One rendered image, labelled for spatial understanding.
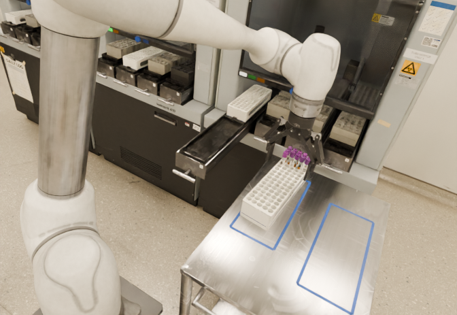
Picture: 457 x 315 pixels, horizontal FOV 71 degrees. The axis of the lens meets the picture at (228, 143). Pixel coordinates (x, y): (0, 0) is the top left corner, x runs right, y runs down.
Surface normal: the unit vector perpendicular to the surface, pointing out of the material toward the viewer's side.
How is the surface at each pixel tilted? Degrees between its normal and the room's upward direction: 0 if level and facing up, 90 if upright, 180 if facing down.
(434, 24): 90
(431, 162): 90
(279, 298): 0
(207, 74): 90
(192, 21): 93
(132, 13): 107
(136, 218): 0
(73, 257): 6
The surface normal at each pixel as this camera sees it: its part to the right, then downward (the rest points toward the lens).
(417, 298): 0.12, -0.81
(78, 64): 0.60, 0.53
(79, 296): 0.47, 0.26
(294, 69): -0.85, 0.21
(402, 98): -0.48, 0.46
